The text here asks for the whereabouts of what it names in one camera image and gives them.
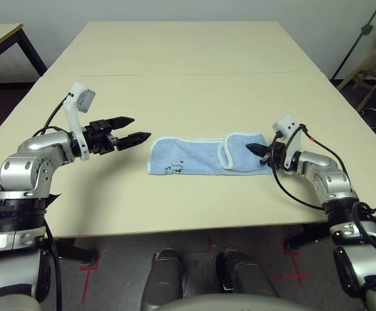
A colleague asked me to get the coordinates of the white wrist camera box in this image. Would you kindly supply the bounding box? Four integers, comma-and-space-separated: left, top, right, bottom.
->
61, 82, 97, 162
272, 114, 305, 169

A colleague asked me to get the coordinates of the black tripod stand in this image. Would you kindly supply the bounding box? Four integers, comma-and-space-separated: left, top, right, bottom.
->
331, 0, 376, 80

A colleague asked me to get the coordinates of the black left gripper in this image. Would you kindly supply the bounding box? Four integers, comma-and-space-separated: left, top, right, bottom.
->
79, 115, 152, 156

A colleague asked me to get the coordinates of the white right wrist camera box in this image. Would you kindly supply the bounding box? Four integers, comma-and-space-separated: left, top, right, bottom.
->
272, 114, 305, 169

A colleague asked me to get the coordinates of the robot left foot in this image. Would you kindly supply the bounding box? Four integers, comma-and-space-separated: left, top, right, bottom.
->
141, 248, 184, 307

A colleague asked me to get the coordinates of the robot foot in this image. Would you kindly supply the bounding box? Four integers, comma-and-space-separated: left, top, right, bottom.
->
216, 251, 279, 297
141, 248, 184, 307

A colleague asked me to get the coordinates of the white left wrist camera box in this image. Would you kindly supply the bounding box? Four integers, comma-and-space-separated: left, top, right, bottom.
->
61, 82, 97, 162

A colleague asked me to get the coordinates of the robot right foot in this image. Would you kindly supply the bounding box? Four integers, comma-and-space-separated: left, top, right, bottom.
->
216, 251, 279, 297

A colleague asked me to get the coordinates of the light blue towel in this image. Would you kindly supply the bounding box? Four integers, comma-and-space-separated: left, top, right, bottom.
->
147, 132, 274, 177

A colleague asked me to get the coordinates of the thin cable with red tape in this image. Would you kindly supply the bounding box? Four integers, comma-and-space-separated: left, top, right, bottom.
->
299, 124, 352, 187

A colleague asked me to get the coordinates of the wooden stool green cushion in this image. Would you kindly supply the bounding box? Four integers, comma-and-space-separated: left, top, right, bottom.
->
336, 16, 376, 111

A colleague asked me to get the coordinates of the black table leg base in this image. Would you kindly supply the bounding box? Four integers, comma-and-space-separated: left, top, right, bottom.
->
283, 223, 333, 252
41, 238, 100, 265

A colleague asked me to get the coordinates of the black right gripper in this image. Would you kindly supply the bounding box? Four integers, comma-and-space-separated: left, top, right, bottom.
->
245, 137, 288, 168

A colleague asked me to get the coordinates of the grey robot torso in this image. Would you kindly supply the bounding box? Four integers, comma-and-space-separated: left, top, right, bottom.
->
155, 291, 308, 311

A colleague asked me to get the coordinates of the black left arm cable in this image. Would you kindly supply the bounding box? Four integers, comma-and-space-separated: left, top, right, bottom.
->
32, 93, 74, 311

